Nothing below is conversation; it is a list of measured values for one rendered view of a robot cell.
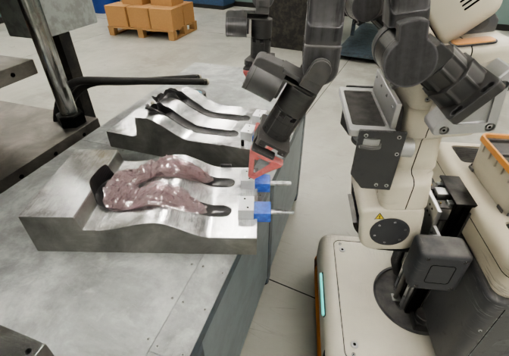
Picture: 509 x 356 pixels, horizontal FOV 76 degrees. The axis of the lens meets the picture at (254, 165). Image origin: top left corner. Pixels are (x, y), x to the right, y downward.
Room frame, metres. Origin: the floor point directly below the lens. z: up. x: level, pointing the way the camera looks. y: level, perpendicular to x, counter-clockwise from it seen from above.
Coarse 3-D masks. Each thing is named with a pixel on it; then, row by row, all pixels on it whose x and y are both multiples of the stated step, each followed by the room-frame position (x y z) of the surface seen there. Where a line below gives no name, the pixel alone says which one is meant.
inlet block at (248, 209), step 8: (240, 200) 0.58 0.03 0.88; (248, 200) 0.58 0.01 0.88; (240, 208) 0.55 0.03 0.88; (248, 208) 0.55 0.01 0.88; (256, 208) 0.56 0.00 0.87; (264, 208) 0.56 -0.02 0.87; (240, 216) 0.54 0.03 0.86; (248, 216) 0.54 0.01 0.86; (256, 216) 0.55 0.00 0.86; (264, 216) 0.55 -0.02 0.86
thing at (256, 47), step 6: (252, 42) 0.94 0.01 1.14; (258, 42) 0.93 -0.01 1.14; (264, 42) 0.93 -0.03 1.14; (270, 42) 0.95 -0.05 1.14; (252, 48) 0.94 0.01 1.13; (258, 48) 0.93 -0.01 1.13; (264, 48) 0.93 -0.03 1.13; (252, 54) 0.94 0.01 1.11; (270, 54) 0.99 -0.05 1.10; (246, 60) 0.92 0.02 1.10; (252, 60) 0.92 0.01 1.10
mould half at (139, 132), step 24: (192, 96) 1.08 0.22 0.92; (144, 120) 0.89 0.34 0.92; (168, 120) 0.91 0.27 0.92; (192, 120) 0.95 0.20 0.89; (216, 120) 0.97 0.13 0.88; (240, 120) 0.96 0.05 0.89; (120, 144) 0.93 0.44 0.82; (144, 144) 0.90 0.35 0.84; (168, 144) 0.87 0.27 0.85; (192, 144) 0.84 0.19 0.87; (216, 144) 0.82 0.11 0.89; (240, 144) 0.81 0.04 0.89
